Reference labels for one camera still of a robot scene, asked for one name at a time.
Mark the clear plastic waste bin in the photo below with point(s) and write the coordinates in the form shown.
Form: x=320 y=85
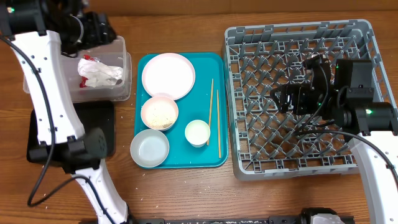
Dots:
x=113 y=54

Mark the white cup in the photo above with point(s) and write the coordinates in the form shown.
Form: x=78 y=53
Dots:
x=197 y=133

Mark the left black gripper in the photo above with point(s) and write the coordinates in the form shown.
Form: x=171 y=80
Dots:
x=101 y=32

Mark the teal serving tray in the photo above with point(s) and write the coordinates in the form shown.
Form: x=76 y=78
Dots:
x=204 y=105

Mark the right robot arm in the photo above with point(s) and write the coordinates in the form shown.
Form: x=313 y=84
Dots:
x=346 y=98

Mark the red foil wrapper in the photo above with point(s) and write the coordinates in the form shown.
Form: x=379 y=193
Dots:
x=81 y=63

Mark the white napkin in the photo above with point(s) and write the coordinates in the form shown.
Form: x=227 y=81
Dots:
x=99 y=74

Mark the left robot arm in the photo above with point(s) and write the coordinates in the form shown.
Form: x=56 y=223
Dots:
x=76 y=137

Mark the pink round plate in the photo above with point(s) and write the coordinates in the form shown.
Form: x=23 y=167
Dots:
x=168 y=74

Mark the black waste tray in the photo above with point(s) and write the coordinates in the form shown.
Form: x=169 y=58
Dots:
x=94 y=114

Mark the pink bowl with rice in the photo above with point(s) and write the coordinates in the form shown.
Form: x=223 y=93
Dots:
x=159 y=113

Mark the grey dishwasher rack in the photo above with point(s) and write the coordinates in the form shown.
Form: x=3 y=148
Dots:
x=268 y=144

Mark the grey-white bowl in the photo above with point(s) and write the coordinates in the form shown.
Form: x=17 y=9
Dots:
x=149 y=148

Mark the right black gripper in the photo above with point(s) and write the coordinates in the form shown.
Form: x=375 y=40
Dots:
x=298 y=90

